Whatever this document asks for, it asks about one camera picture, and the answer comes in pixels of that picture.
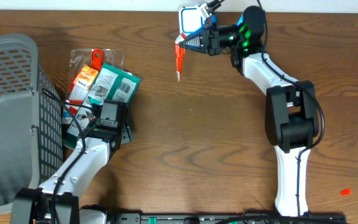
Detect small red floor marker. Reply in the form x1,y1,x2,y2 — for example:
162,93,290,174
340,189,352,196

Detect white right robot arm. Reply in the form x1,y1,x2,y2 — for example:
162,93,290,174
174,1,325,217

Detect red snack stick packet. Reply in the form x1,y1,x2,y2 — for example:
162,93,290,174
174,33,186,82

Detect green packaged item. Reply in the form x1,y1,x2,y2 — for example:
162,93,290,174
61,63,142,149

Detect grey plastic basket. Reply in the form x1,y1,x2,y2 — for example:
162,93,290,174
0,34,63,214

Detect white barcode scanner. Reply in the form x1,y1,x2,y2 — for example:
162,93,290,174
178,6,205,35

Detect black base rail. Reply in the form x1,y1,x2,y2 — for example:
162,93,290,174
79,205,347,224

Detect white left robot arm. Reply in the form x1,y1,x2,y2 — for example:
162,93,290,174
10,100,128,223

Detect red packaged item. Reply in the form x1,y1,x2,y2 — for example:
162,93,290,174
66,49,124,126

